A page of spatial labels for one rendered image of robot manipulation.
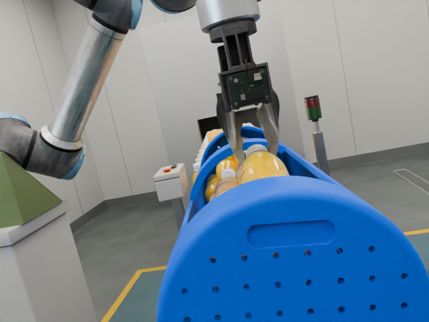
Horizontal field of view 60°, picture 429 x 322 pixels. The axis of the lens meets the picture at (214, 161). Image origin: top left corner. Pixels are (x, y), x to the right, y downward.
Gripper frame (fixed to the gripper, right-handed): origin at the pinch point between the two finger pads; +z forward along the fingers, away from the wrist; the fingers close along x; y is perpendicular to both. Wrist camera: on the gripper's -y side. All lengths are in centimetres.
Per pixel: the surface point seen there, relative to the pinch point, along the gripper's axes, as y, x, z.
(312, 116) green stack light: -101, 33, 6
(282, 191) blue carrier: 25.5, 0.0, -0.5
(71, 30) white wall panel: -514, -200, -154
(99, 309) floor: -192, -126, 124
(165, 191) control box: -76, -32, 20
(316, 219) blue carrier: 25.9, 2.7, 2.8
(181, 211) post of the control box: -84, -29, 31
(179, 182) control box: -76, -26, 17
